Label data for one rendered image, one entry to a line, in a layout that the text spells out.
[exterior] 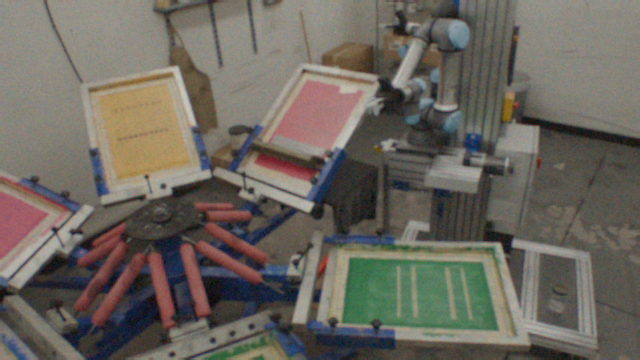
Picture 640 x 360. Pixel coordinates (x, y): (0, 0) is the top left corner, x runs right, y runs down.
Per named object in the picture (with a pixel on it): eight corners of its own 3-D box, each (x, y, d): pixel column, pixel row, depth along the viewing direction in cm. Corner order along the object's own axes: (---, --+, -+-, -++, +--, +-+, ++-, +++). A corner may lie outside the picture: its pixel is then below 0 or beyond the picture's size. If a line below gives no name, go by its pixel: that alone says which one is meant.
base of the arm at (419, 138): (437, 136, 252) (439, 119, 247) (432, 149, 240) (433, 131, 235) (410, 133, 257) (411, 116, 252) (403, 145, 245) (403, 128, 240)
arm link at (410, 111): (404, 115, 220) (404, 92, 214) (423, 121, 212) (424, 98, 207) (393, 120, 215) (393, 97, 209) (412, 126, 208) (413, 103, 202)
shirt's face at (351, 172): (322, 151, 313) (322, 150, 313) (378, 167, 290) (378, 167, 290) (274, 183, 282) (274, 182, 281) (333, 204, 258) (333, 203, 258)
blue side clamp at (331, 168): (339, 152, 242) (334, 145, 237) (347, 155, 240) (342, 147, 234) (311, 201, 234) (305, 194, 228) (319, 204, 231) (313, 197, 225)
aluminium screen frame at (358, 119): (303, 66, 285) (300, 62, 282) (386, 81, 253) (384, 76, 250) (234, 172, 262) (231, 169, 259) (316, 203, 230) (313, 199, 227)
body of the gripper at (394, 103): (387, 116, 192) (406, 107, 199) (385, 96, 188) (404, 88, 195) (374, 114, 197) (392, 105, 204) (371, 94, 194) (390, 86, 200)
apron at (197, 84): (215, 125, 464) (194, 17, 410) (220, 126, 460) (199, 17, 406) (172, 146, 429) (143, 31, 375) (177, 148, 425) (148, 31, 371)
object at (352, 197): (367, 207, 310) (366, 164, 293) (378, 211, 305) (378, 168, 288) (325, 244, 279) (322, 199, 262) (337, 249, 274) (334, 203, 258)
